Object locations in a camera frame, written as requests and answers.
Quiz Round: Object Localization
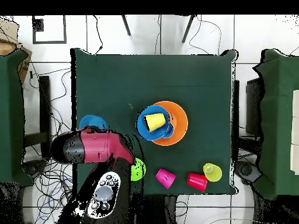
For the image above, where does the small yellow orange cup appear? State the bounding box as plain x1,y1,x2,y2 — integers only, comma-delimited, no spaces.
143,113,167,132

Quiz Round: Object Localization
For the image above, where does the large blue bowl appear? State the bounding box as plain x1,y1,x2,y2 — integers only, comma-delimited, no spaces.
135,104,174,141

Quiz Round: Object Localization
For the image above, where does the blue cup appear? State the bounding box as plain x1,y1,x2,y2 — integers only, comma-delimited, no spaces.
162,122,175,139

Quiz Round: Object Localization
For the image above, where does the large orange bowl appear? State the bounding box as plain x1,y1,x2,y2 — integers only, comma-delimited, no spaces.
151,100,189,147

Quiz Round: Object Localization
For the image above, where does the light blue shallow bowl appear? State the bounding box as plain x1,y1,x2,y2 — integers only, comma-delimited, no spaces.
78,114,110,132

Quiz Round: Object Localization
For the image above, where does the pink cup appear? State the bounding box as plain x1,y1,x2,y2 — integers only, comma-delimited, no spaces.
155,168,177,190

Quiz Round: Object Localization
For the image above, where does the red cup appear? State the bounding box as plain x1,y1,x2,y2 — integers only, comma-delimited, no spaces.
186,172,208,193

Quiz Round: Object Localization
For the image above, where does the dark green table cloth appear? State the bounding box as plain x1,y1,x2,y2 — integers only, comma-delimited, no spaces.
70,48,239,197

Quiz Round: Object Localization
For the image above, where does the green bowl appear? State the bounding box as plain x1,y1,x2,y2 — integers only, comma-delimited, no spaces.
130,157,147,182

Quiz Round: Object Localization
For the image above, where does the pale yellow cup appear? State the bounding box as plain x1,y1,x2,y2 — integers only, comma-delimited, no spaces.
202,162,223,183

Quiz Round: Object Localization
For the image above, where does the black computer case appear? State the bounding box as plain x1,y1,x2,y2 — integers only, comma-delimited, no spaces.
245,78,263,136

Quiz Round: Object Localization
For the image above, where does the grey chair base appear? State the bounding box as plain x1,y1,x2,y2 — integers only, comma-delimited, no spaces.
22,159,48,179
234,160,262,186

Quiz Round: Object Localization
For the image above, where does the green cloth side table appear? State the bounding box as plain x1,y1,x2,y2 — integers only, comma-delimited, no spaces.
252,48,299,200
0,50,33,187

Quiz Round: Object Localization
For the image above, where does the cardboard box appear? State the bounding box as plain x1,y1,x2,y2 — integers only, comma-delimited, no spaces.
0,19,33,85

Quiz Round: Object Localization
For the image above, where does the black cable with plug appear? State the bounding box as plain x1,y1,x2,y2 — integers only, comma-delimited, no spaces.
92,15,104,55

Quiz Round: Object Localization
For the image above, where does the camera tripod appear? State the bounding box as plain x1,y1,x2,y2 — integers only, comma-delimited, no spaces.
120,14,195,44

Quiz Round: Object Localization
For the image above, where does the black metal frame bar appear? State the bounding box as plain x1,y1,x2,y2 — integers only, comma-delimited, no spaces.
24,75,53,159

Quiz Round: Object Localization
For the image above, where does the black square floor frame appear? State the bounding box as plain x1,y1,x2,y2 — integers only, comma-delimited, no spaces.
32,15,67,44

